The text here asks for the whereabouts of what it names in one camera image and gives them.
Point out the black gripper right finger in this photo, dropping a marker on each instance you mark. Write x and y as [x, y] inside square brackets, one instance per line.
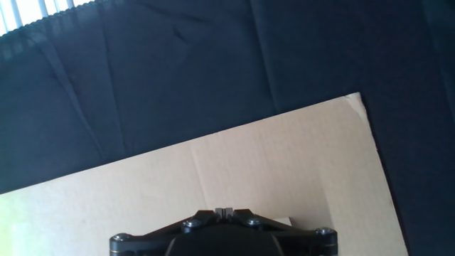
[245, 216]

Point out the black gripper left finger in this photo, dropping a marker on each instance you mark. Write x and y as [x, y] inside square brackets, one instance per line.
[199, 216]

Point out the small wooden block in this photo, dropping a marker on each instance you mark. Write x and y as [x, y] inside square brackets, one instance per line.
[284, 222]

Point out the brown cardboard sheet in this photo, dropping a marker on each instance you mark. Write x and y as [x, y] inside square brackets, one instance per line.
[284, 160]

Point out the black cloth with blue print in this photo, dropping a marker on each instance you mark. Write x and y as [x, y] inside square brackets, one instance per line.
[213, 71]

